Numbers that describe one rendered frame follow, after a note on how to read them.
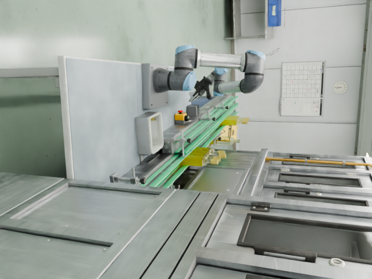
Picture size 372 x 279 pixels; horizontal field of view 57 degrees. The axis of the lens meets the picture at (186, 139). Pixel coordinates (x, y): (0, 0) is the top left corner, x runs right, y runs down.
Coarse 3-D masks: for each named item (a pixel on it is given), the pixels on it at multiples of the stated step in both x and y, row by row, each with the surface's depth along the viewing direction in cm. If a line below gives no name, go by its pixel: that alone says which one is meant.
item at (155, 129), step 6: (156, 114) 200; (150, 120) 193; (156, 120) 208; (150, 126) 193; (156, 126) 209; (150, 132) 194; (156, 132) 211; (162, 132) 210; (150, 138) 195; (156, 138) 212; (162, 138) 211; (150, 144) 196; (156, 144) 212; (162, 144) 211; (156, 150) 203
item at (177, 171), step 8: (232, 112) 373; (216, 128) 309; (208, 136) 284; (200, 144) 264; (208, 144) 264; (176, 168) 216; (184, 168) 215; (168, 176) 204; (176, 176) 203; (160, 184) 193; (168, 184) 192
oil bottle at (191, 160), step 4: (188, 156) 218; (192, 156) 218; (196, 156) 217; (200, 156) 217; (204, 156) 217; (184, 160) 218; (188, 160) 217; (192, 160) 216; (196, 160) 215; (200, 160) 214; (204, 160) 213; (180, 164) 220; (184, 164) 218; (188, 164) 218; (192, 164) 217; (196, 164) 216; (200, 164) 215; (204, 164) 214
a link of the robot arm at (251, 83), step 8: (216, 80) 238; (240, 80) 215; (248, 80) 202; (256, 80) 201; (216, 88) 236; (224, 88) 228; (232, 88) 219; (240, 88) 210; (248, 88) 205; (256, 88) 205
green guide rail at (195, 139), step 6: (222, 114) 322; (216, 120) 297; (204, 126) 279; (210, 126) 277; (198, 132) 261; (204, 132) 260; (192, 138) 246; (198, 138) 245; (186, 144) 232; (192, 144) 231; (180, 150) 222; (186, 150) 220
